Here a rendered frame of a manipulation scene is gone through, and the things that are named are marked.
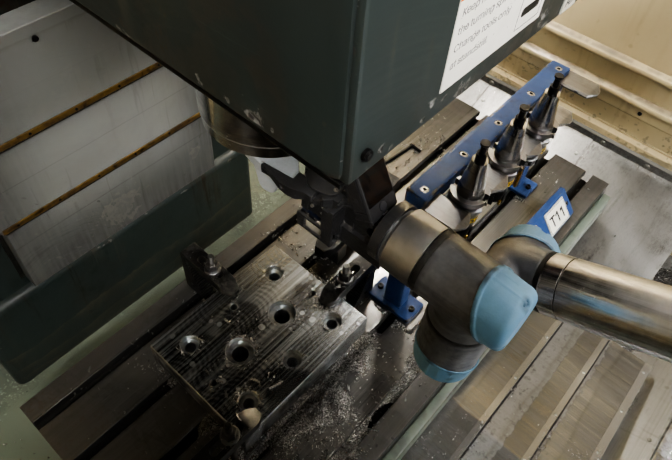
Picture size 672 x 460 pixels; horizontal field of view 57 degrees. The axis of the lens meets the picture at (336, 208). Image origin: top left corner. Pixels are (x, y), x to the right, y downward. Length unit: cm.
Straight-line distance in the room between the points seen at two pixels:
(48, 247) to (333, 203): 74
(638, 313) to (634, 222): 99
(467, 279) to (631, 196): 113
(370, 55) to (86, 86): 77
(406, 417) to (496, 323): 55
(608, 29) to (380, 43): 126
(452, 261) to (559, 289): 16
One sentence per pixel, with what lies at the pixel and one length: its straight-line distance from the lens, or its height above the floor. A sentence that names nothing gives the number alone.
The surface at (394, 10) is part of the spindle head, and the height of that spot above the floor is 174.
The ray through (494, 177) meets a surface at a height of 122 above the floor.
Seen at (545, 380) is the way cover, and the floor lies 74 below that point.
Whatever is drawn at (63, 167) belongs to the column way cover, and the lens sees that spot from 118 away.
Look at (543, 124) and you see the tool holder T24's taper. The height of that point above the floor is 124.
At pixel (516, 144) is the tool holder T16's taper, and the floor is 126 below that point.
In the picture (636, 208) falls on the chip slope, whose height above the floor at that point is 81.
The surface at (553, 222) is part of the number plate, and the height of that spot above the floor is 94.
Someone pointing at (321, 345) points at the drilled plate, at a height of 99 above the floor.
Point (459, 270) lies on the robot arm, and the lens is 61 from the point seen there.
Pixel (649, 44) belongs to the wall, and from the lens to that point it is 160.
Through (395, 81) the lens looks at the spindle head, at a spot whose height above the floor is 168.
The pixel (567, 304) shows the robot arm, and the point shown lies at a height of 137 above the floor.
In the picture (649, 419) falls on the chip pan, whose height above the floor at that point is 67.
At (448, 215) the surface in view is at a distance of 97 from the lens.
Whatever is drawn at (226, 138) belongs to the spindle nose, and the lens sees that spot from 65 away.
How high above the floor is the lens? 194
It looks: 50 degrees down
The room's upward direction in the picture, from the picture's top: 5 degrees clockwise
